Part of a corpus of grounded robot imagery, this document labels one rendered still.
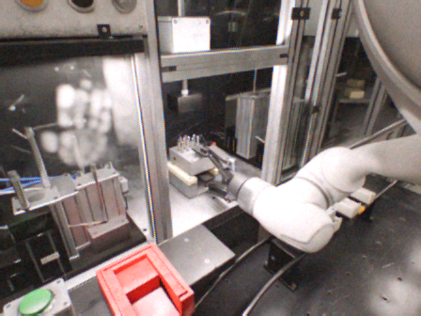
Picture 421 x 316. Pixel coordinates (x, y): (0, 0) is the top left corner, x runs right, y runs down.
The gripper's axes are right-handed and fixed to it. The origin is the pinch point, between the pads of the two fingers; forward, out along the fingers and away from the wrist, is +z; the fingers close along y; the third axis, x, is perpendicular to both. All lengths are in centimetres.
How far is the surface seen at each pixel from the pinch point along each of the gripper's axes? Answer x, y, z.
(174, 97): 4.0, 19.9, 6.3
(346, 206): -32.3, -13.0, -32.0
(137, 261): 30.3, -5.1, -18.8
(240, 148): -24.7, -4.9, 7.7
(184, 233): 15.9, -9.4, -14.0
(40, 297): 46, 3, -24
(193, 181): 5.1, -3.2, -2.9
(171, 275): 26.9, -3.9, -26.8
